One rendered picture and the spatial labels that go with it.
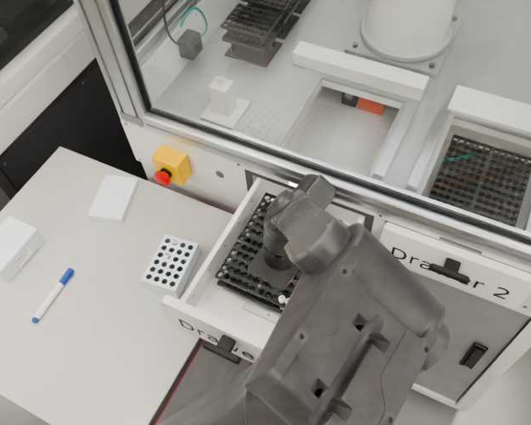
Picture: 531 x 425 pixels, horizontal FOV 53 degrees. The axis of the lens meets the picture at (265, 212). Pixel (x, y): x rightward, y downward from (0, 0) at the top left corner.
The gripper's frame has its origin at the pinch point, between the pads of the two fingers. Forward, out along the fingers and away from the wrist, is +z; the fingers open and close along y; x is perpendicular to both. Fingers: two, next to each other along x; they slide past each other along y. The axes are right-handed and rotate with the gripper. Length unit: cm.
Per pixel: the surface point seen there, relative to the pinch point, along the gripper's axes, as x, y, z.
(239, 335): -0.4, 11.6, 4.4
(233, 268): -10.0, 0.5, 9.0
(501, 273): 32.8, -24.7, 3.1
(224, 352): -1.2, 15.2, 6.0
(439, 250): 21.5, -23.1, 4.2
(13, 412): -68, 55, 103
